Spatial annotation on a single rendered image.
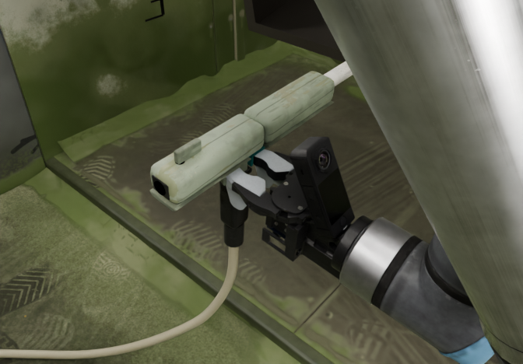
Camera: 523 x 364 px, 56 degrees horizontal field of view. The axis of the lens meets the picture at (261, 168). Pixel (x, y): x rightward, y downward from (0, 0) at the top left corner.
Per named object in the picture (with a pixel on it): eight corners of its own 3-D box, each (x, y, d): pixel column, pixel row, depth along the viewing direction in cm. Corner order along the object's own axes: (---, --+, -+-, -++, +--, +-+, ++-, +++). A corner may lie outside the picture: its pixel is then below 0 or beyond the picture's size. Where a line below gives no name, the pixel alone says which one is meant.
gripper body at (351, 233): (255, 238, 63) (332, 292, 58) (258, 192, 57) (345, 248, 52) (292, 205, 68) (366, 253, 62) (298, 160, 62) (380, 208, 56)
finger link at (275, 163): (232, 173, 69) (276, 211, 65) (232, 141, 65) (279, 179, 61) (248, 163, 71) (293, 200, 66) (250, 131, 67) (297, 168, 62)
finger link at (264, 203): (225, 197, 60) (286, 229, 57) (225, 189, 59) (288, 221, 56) (246, 176, 63) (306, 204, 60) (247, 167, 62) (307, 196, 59)
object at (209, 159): (184, 299, 66) (172, 173, 51) (161, 279, 68) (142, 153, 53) (373, 141, 94) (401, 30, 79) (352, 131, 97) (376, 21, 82)
